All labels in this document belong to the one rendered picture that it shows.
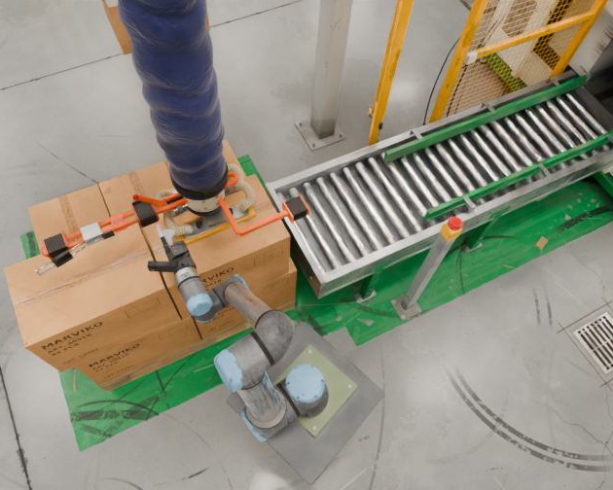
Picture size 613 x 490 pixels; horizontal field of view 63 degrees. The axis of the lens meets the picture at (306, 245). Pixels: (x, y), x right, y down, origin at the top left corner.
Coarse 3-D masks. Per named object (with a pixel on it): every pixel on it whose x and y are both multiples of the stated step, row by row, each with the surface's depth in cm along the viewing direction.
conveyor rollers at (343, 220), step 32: (480, 128) 329; (512, 128) 329; (544, 128) 329; (576, 128) 331; (416, 160) 312; (448, 160) 314; (480, 160) 314; (512, 160) 315; (576, 160) 317; (384, 224) 288; (416, 224) 289; (352, 256) 278
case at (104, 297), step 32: (96, 256) 226; (128, 256) 227; (32, 288) 217; (64, 288) 218; (96, 288) 219; (128, 288) 220; (160, 288) 220; (32, 320) 211; (64, 320) 211; (96, 320) 215; (128, 320) 229; (160, 320) 244; (32, 352) 211; (64, 352) 225; (96, 352) 240
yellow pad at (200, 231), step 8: (240, 200) 221; (232, 208) 219; (248, 208) 220; (200, 216) 217; (240, 216) 217; (248, 216) 218; (184, 224) 214; (192, 224) 214; (200, 224) 211; (224, 224) 215; (192, 232) 212; (200, 232) 212; (208, 232) 213; (216, 232) 215; (184, 240) 210; (192, 240) 211
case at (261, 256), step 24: (240, 192) 246; (264, 192) 247; (192, 216) 239; (264, 216) 240; (216, 240) 233; (240, 240) 234; (264, 240) 234; (288, 240) 239; (216, 264) 227; (240, 264) 236; (264, 264) 248; (288, 264) 262; (168, 288) 221
